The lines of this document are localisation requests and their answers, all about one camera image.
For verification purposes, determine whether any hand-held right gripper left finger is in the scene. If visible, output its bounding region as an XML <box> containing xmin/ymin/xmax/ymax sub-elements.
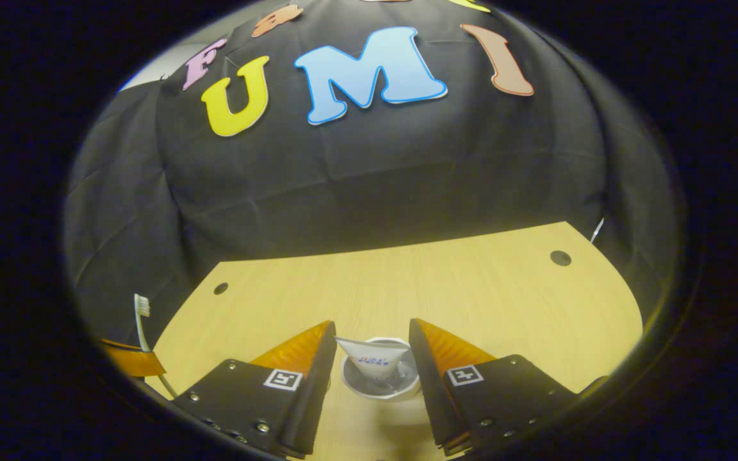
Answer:
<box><xmin>170</xmin><ymin>320</ymin><xmax>338</xmax><ymax>458</ymax></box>

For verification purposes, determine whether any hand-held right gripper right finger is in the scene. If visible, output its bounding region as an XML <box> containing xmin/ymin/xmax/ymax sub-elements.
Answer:
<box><xmin>409</xmin><ymin>318</ymin><xmax>607</xmax><ymax>457</ymax></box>

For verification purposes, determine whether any white cup with wooden handle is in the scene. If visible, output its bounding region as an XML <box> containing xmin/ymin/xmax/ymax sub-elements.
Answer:
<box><xmin>340</xmin><ymin>337</ymin><xmax>422</xmax><ymax>402</ymax></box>

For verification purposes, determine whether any white toothbrush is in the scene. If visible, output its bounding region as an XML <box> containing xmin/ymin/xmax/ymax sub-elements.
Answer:
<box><xmin>133</xmin><ymin>293</ymin><xmax>179</xmax><ymax>398</ymax></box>

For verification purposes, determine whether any white toothpaste tube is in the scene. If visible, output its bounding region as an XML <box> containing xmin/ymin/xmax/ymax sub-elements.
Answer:
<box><xmin>334</xmin><ymin>337</ymin><xmax>411</xmax><ymax>385</ymax></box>

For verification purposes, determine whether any light wooden desktop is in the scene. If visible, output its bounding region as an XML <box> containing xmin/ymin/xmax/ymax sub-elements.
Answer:
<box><xmin>145</xmin><ymin>221</ymin><xmax>644</xmax><ymax>461</ymax></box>

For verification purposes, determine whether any black backdrop cloth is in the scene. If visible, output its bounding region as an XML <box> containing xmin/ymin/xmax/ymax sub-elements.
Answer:
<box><xmin>65</xmin><ymin>0</ymin><xmax>687</xmax><ymax>359</ymax></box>

